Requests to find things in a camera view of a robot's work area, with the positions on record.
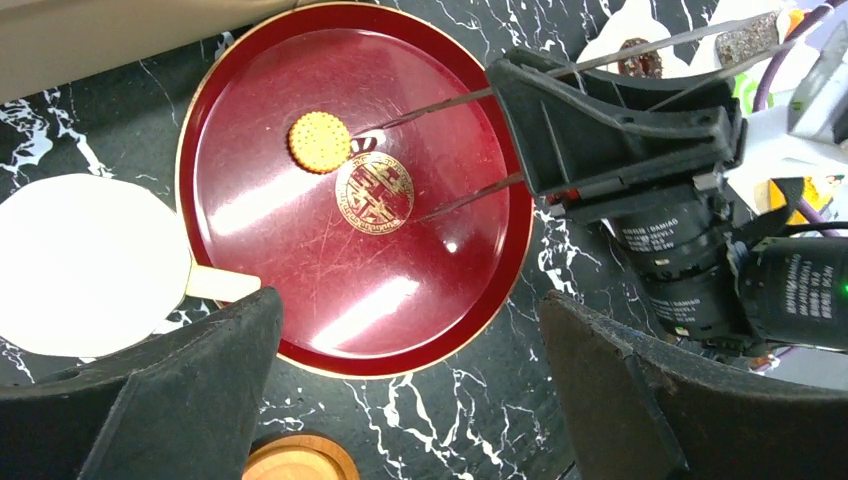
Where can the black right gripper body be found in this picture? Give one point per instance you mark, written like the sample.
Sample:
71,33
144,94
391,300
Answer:
610,196

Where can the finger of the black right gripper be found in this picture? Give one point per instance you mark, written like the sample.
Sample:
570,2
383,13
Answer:
640,127

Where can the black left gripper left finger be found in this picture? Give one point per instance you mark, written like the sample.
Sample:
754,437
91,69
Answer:
183,405

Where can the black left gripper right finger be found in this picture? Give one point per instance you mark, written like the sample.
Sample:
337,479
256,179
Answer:
637,407

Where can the chocolate donut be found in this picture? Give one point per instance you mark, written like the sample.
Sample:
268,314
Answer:
645,65

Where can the strawberry cupcake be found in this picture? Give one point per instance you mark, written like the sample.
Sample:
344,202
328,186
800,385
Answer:
769,30

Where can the black tongs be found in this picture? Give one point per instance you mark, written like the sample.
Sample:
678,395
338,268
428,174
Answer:
519,87

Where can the white three-tier cake stand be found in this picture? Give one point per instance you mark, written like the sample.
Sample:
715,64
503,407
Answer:
801,99

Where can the orange round cookie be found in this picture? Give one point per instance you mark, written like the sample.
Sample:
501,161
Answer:
319,142

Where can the yellow triangular cake slice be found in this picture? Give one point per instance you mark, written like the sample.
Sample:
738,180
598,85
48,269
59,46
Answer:
818,192

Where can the green cube cake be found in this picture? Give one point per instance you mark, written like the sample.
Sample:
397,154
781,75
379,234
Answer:
745,89

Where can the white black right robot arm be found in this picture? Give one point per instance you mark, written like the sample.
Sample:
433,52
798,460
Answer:
738,287

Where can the light wooden coaster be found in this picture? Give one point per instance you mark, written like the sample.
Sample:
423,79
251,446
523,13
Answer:
300,456

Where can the pale yellow mug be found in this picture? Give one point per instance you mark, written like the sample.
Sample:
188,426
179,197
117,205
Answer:
91,266

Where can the round red tray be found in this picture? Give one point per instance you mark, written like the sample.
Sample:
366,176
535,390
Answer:
375,281

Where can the tan plastic toolbox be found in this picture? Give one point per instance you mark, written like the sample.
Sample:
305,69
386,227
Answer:
49,43

